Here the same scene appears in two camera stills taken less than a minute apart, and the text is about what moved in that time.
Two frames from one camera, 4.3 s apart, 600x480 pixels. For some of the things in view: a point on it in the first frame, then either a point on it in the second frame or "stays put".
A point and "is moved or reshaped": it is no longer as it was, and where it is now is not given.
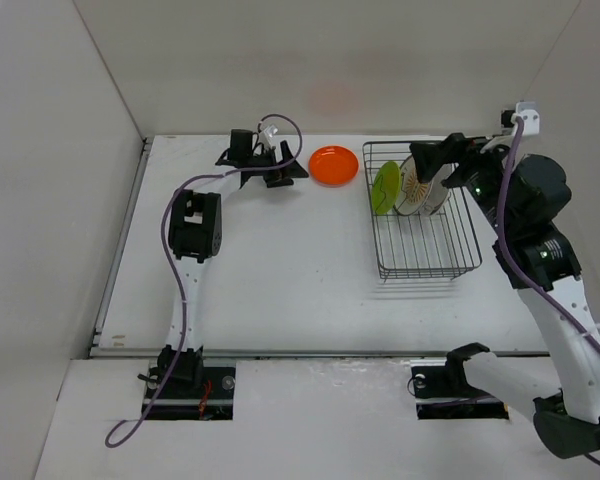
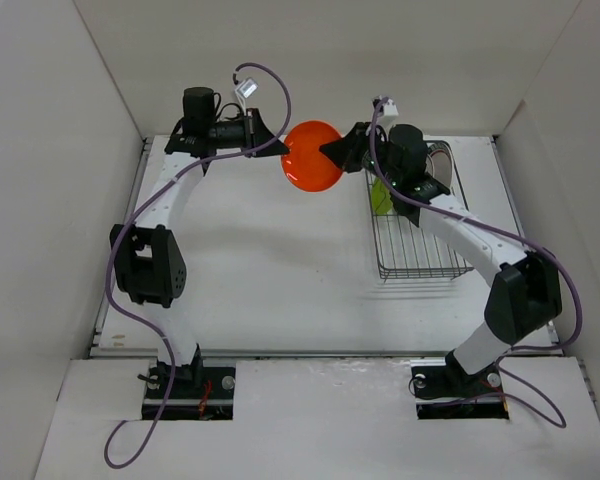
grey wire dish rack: [440, 246] stays put
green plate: [387, 188] stays put
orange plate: [333, 166] is moved or reshaped
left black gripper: [284, 176] to [254, 129]
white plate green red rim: [436, 197] is moved or reshaped
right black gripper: [431, 156] to [345, 151]
